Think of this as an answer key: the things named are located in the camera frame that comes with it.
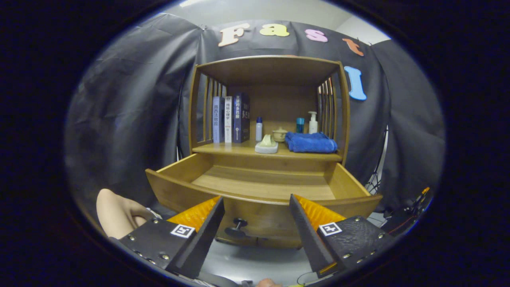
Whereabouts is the wooden countertop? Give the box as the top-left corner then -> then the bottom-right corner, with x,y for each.
192,140 -> 344,162

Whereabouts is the dark blue book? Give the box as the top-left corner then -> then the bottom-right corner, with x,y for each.
232,93 -> 251,144

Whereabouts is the pale green ceramic dish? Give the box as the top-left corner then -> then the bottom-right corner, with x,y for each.
255,134 -> 279,154

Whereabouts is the wooden drawer with black knob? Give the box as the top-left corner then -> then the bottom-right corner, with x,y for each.
145,153 -> 384,248

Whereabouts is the black backdrop cloth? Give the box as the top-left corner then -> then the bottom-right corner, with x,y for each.
64,12 -> 446,224

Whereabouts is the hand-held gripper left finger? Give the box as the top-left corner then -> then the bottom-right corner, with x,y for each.
119,196 -> 226,279

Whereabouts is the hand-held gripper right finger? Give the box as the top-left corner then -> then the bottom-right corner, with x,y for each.
288,194 -> 399,279

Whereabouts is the wooden cabinet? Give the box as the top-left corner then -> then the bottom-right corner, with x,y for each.
188,55 -> 351,250

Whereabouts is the light blue book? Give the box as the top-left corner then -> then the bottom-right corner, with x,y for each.
212,96 -> 226,144

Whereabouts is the orange and black tool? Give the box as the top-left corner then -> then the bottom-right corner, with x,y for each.
402,187 -> 432,216

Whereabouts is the blue towel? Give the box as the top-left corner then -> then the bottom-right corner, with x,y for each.
284,132 -> 338,153

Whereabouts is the thin floor cable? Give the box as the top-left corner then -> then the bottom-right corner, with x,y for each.
297,271 -> 323,285

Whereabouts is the white book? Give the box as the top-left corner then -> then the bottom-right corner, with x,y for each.
224,96 -> 233,144

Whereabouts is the light stand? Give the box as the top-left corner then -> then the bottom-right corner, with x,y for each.
365,126 -> 389,196

